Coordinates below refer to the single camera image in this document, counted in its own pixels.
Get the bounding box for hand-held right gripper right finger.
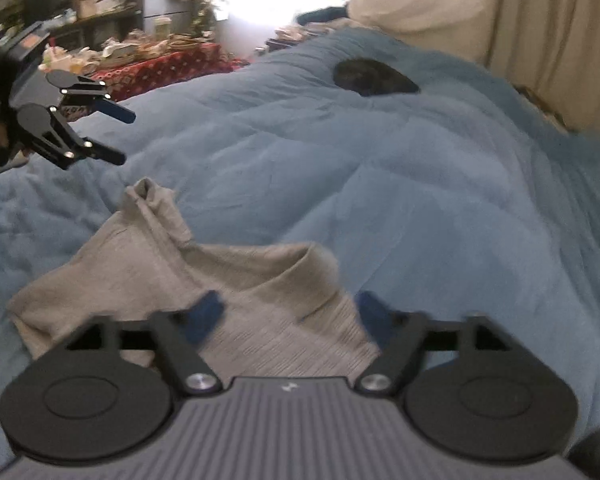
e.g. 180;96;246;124
354;290;514;396

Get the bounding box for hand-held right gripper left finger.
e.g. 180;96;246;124
65;290;227;396

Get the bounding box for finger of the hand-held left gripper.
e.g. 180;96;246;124
60;79;137;125
47;108;127;171

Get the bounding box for beige knit sweater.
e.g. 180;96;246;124
7;177;381;378

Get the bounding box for red patterned tablecloth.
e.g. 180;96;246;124
87;42;251;103

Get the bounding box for cluttered shelf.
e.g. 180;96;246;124
0;0;148;68

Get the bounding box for blue blanket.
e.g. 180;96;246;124
0;27;600;461

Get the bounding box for dark blue cloth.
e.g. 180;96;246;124
295;6;352;27

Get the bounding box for black round cloth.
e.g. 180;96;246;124
332;58;421;97

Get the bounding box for patterned pillow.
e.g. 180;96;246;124
512;84;578;135

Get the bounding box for cream curtain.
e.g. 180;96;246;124
347;0;600;133

